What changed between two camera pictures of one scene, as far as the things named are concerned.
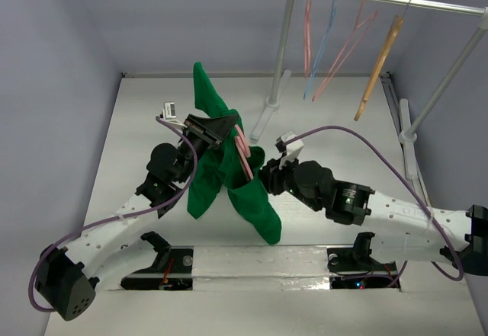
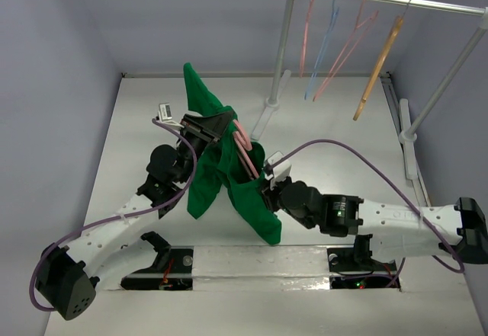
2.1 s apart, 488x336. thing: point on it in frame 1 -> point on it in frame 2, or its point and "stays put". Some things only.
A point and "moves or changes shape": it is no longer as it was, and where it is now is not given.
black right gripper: (268, 176) -> (267, 196)
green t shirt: (222, 168) moves or changes shape
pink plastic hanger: (243, 150) moves or changes shape
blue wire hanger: (322, 43) stays put
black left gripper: (211, 132) stays put
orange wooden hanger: (380, 62) stays put
